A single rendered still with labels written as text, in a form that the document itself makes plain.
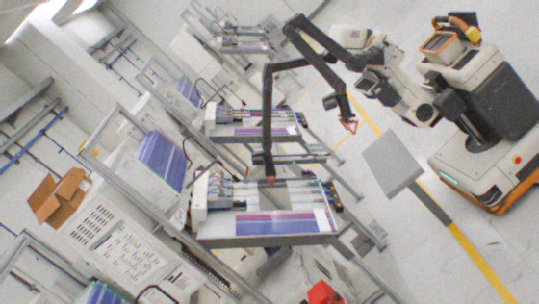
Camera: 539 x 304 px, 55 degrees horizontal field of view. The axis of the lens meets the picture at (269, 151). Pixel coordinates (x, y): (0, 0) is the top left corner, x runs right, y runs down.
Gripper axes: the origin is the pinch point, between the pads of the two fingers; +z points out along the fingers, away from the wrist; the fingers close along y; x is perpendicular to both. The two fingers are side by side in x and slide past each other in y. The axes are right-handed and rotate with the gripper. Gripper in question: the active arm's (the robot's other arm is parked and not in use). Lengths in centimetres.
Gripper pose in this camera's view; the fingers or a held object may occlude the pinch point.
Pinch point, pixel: (271, 183)
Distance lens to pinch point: 312.4
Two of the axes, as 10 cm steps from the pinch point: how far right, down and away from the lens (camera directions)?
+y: 0.7, 3.5, -9.3
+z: 1.3, 9.2, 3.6
